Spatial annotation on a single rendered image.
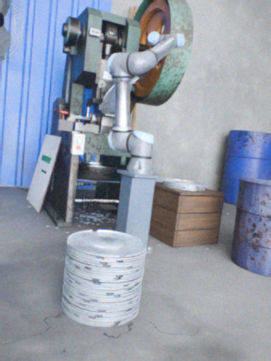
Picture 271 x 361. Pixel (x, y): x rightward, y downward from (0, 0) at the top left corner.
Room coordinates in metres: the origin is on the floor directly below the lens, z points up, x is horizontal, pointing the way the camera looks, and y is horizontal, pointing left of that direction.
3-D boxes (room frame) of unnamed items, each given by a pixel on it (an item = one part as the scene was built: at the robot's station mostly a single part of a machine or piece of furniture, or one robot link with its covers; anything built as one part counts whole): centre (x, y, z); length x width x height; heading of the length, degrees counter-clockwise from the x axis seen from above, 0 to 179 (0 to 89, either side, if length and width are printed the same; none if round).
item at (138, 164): (1.88, -0.02, 0.50); 0.15 x 0.15 x 0.10
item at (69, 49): (2.47, 0.55, 1.31); 0.22 x 0.12 x 0.22; 25
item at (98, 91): (2.52, 0.30, 1.04); 0.17 x 0.15 x 0.30; 25
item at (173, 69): (2.80, 0.06, 1.33); 1.03 x 0.28 x 0.82; 25
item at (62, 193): (2.57, 0.62, 0.45); 0.92 x 0.12 x 0.90; 25
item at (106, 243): (1.19, 0.08, 0.25); 0.29 x 0.29 x 0.01
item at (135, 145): (1.88, -0.01, 0.62); 0.13 x 0.12 x 0.14; 59
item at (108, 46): (2.56, 0.32, 1.27); 0.21 x 0.12 x 0.34; 25
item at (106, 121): (2.40, 0.24, 0.72); 0.25 x 0.14 x 0.14; 25
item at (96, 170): (2.56, 0.32, 0.36); 0.34 x 0.34 x 0.10
